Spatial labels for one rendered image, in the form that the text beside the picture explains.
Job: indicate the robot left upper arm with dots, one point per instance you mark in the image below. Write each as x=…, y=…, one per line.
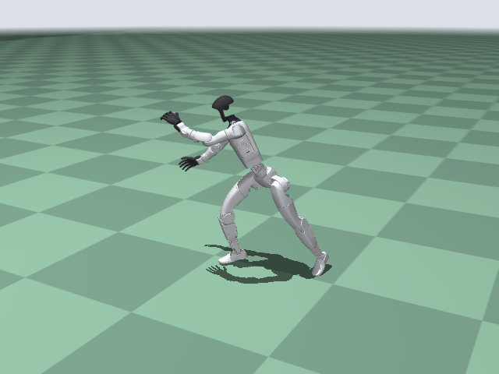
x=234, y=132

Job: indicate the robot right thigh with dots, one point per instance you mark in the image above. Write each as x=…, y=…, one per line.
x=236, y=195

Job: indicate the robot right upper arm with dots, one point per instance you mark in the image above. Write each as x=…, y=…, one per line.
x=219, y=146

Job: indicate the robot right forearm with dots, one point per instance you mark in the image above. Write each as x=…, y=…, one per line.
x=206, y=156

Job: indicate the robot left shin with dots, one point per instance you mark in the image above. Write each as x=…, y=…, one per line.
x=308, y=238

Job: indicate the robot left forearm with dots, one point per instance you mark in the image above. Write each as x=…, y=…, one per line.
x=196, y=136

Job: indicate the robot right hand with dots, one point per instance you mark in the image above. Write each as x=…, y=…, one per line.
x=189, y=161

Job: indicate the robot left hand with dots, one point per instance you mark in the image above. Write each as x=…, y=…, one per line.
x=172, y=118

